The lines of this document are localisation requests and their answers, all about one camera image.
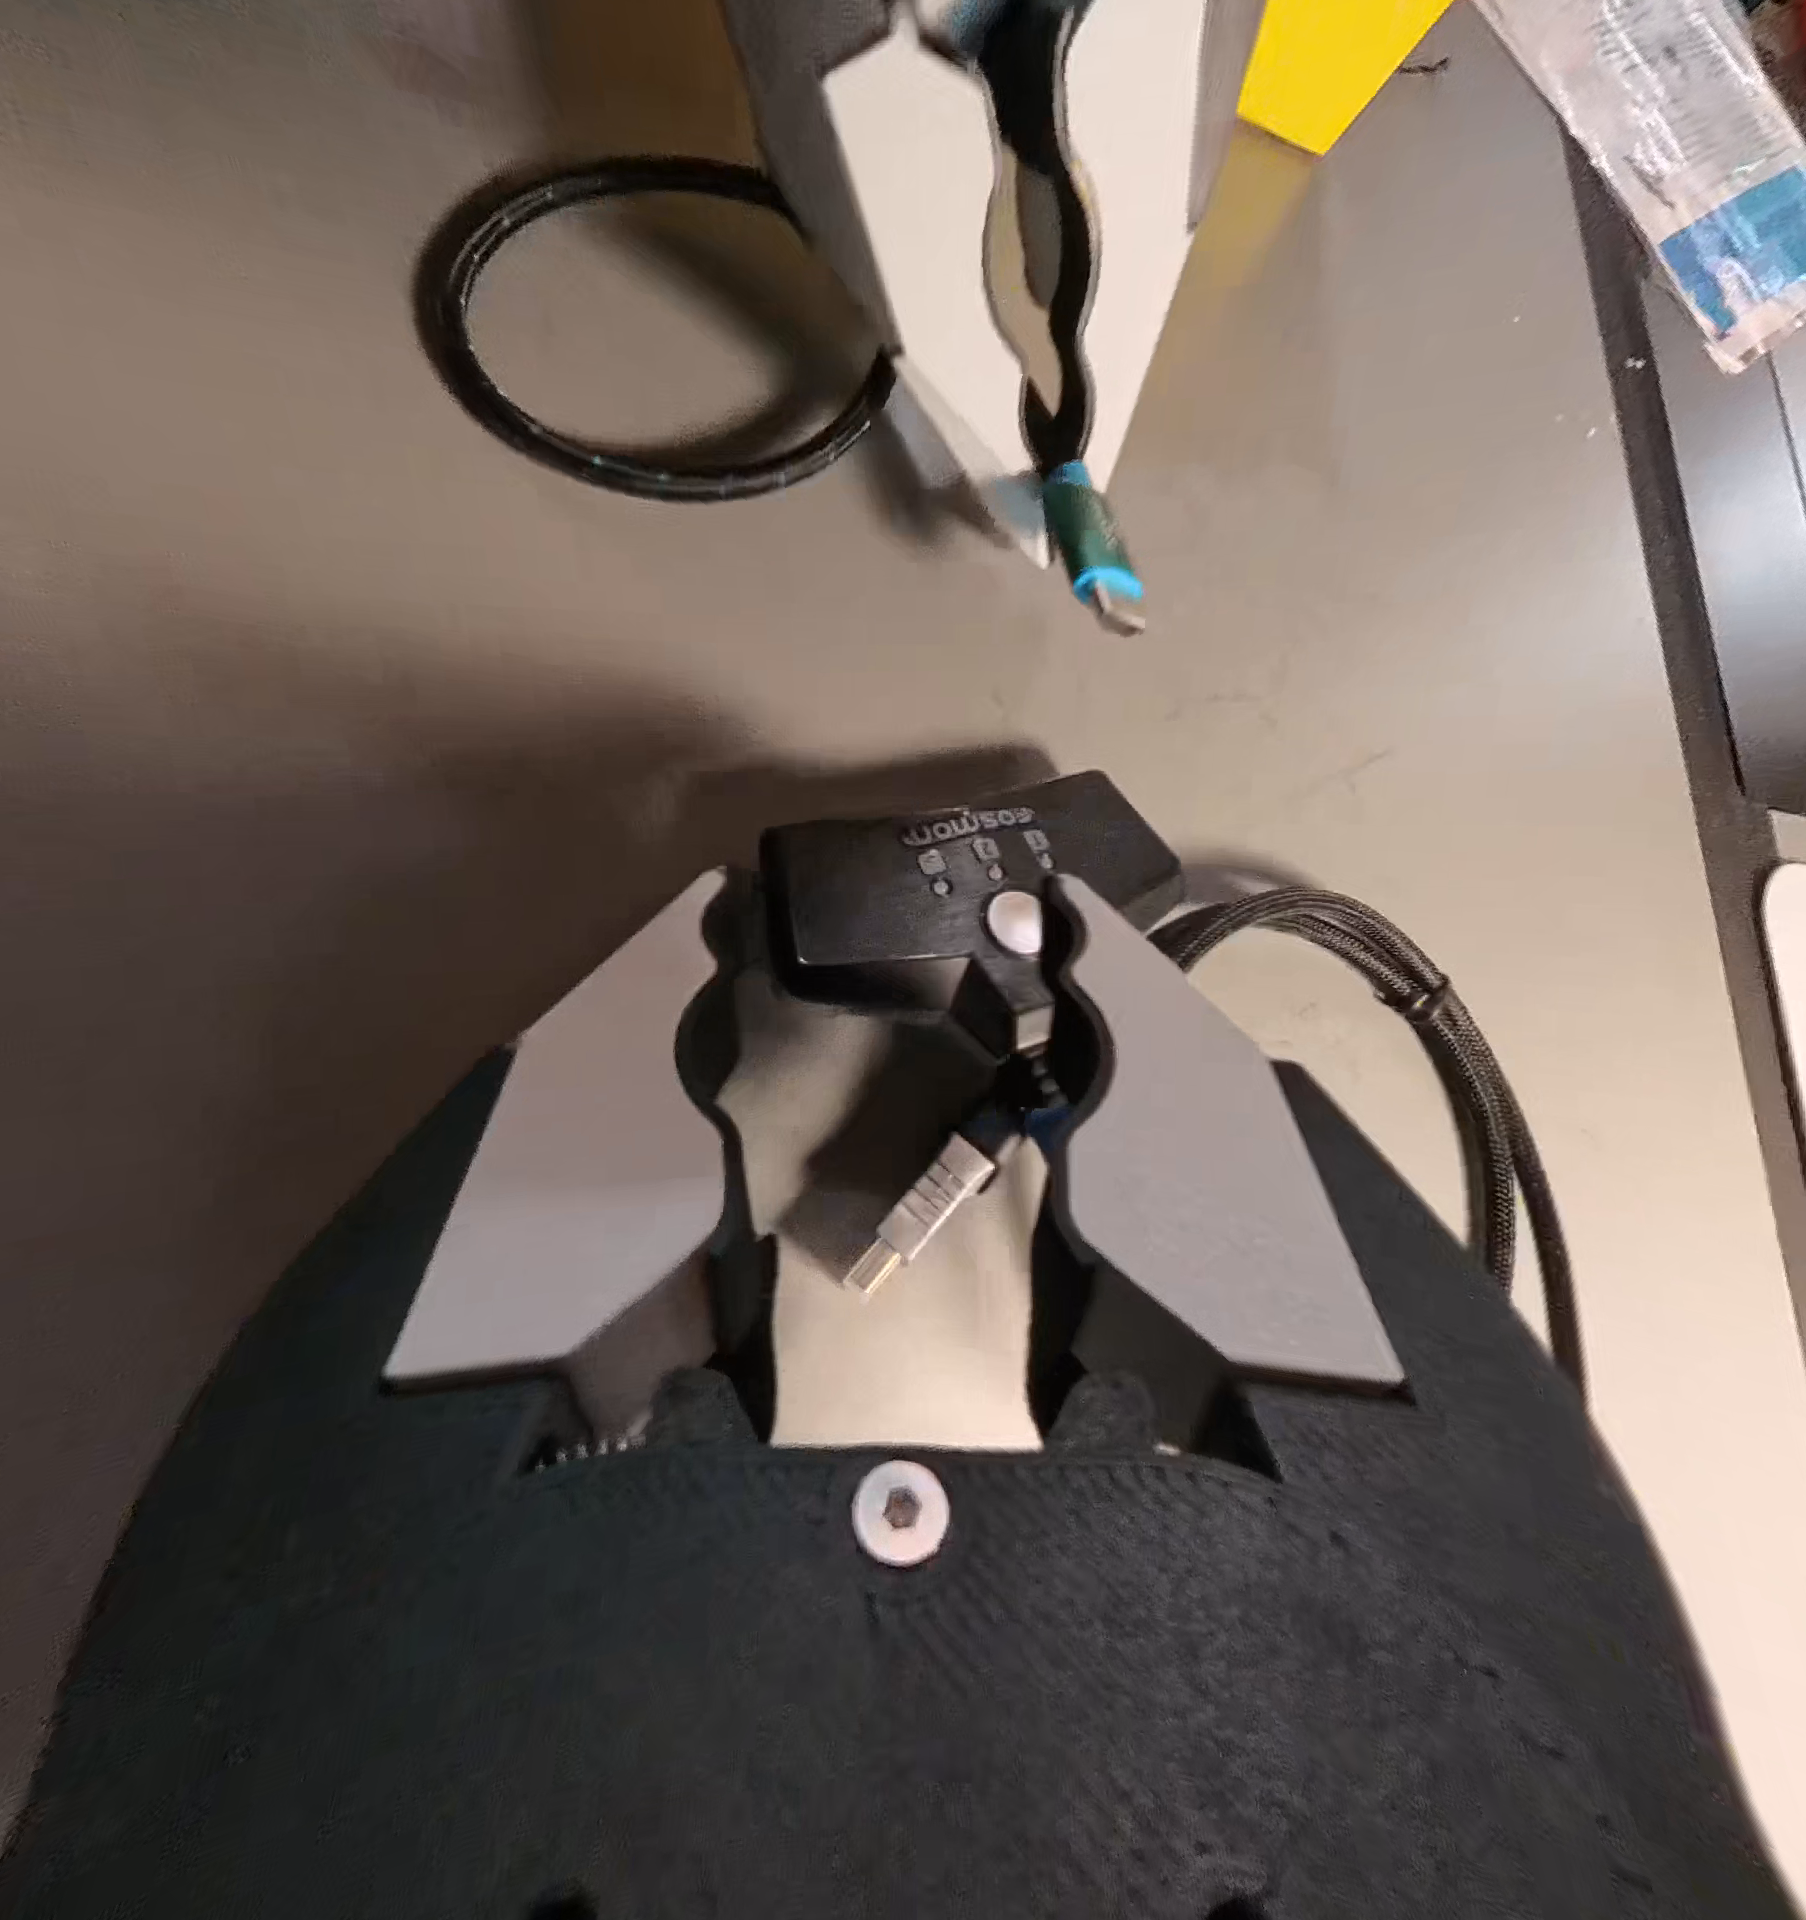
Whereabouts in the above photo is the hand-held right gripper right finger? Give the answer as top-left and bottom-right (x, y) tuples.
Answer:
(1031, 873), (1420, 1457)

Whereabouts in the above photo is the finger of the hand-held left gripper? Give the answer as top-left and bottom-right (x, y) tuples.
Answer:
(821, 29), (1055, 573)
(1075, 0), (1272, 488)

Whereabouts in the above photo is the black hdmi switch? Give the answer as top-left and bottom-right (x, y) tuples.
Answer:
(760, 770), (1186, 1074)

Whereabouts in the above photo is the yellow plastic bin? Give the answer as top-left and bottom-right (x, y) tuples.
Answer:
(1238, 0), (1451, 156)

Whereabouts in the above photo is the black braided switch cable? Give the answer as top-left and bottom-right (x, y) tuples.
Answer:
(841, 885), (1588, 1404)

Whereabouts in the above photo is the clear plastic bag blue label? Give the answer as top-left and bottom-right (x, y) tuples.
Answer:
(1472, 0), (1806, 375)

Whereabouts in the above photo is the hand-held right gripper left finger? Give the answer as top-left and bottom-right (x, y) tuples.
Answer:
(383, 868), (777, 1450)

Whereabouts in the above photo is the dark grey desk panel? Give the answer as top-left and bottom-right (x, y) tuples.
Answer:
(1570, 144), (1806, 1518)

